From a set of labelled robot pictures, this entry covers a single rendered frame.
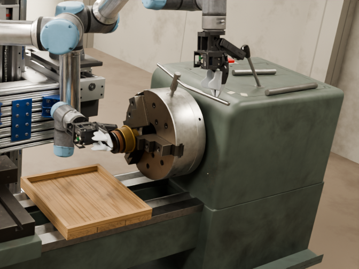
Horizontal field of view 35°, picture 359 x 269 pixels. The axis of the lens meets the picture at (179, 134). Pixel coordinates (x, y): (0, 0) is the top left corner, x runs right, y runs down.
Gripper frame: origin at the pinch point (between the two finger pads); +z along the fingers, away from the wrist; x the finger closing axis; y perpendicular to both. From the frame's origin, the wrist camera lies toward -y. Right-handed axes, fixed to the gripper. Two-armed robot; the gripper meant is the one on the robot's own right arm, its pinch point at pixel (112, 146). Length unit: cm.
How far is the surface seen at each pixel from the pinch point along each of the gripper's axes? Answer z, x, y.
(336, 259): -18, -108, -176
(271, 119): 19, 11, -51
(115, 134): -1.8, 3.3, -1.8
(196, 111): 7.4, 11.9, -27.0
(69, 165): -190, -108, -84
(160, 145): 8.9, 2.2, -12.4
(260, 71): -6, 19, -68
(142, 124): -3.7, 4.7, -13.4
